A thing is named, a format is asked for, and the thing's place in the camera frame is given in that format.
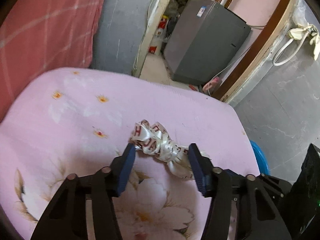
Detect white birthday ribbon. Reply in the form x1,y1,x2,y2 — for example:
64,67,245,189
130,120,198,179

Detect white rubber gloves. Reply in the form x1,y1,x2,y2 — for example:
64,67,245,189
287,24,319,61

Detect red white sack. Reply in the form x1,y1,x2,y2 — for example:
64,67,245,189
148,15,169,55

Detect pink slipper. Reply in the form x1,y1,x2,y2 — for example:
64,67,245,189
202,76,222,95

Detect grey washing machine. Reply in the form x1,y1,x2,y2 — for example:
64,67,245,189
163,0,251,86

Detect white hose loop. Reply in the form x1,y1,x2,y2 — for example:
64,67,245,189
272,33,309,67

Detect red plaid cloth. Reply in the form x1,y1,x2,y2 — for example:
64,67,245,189
1,0,104,117

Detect blue plastic bucket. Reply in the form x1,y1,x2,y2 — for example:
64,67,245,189
250,141,270,175

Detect pink floral tablecloth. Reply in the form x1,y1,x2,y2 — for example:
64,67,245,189
1,68,259,239

